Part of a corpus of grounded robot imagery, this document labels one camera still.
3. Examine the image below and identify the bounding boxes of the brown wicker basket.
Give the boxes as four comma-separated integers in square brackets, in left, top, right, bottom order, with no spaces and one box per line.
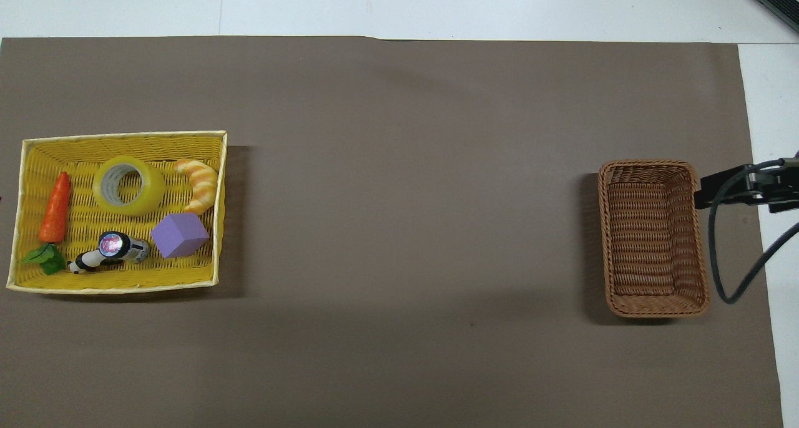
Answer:
[597,160,711,318]

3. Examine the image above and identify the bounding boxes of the yellow tape roll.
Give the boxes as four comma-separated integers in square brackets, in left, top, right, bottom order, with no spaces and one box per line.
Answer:
[92,155,167,217]

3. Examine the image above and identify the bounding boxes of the yellow woven basket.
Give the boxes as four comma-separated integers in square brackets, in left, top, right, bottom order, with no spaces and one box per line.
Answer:
[6,130,228,294]

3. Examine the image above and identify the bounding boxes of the toy croissant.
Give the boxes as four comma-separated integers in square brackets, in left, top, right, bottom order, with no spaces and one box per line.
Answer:
[174,158,219,215]

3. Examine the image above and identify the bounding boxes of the purple foam cube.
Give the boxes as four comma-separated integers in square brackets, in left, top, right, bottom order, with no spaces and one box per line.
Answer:
[150,213,210,259]

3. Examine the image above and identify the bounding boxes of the small silver flashlight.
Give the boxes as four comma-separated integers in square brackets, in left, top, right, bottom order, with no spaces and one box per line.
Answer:
[98,231,150,265]

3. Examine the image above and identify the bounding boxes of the black and white panda toy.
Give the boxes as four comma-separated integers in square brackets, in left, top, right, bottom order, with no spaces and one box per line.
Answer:
[67,249,120,275]

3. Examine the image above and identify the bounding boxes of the orange toy carrot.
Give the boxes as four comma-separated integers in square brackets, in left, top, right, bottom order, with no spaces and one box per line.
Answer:
[21,172,71,276]

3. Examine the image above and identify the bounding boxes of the black cable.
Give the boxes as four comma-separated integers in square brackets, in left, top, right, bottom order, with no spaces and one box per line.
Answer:
[708,158,799,304]

